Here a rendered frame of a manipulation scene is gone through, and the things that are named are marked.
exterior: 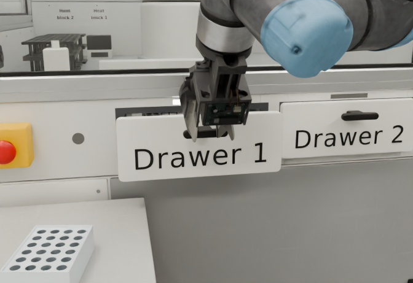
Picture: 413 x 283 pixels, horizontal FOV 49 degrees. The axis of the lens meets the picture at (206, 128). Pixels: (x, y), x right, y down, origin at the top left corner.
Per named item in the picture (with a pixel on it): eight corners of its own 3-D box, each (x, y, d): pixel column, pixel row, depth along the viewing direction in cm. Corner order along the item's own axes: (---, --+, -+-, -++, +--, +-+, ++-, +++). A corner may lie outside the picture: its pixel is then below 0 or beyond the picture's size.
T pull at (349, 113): (378, 120, 88) (380, 112, 87) (343, 121, 86) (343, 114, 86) (369, 115, 91) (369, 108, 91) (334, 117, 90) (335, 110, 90)
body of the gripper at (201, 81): (193, 131, 63) (201, 64, 54) (185, 87, 68) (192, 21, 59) (246, 128, 64) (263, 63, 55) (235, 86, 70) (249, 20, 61)
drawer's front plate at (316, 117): (413, 151, 95) (419, 99, 92) (281, 159, 90) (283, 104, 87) (408, 148, 97) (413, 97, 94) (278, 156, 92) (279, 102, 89)
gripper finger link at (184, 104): (174, 117, 69) (187, 75, 63) (173, 110, 70) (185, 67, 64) (204, 119, 71) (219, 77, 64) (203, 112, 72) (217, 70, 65)
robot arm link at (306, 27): (396, 15, 44) (325, -42, 50) (313, 15, 37) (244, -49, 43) (353, 78, 49) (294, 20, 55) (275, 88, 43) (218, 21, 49)
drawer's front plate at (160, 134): (281, 171, 83) (283, 112, 80) (118, 182, 78) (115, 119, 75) (277, 168, 85) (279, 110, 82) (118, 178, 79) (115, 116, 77)
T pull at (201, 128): (228, 137, 76) (228, 129, 75) (183, 139, 74) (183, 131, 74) (223, 131, 79) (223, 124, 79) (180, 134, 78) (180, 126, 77)
